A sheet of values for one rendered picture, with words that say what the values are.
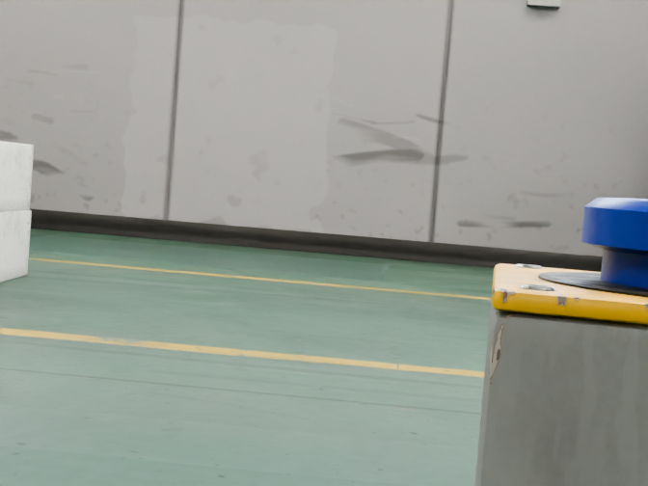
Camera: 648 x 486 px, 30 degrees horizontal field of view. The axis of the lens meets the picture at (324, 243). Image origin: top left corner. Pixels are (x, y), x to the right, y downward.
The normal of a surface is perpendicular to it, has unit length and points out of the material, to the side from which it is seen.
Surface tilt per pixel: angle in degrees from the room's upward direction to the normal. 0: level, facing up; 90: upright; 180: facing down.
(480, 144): 90
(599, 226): 90
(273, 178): 90
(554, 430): 90
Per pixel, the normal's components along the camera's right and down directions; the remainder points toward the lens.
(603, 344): -0.14, 0.04
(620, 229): -0.84, -0.04
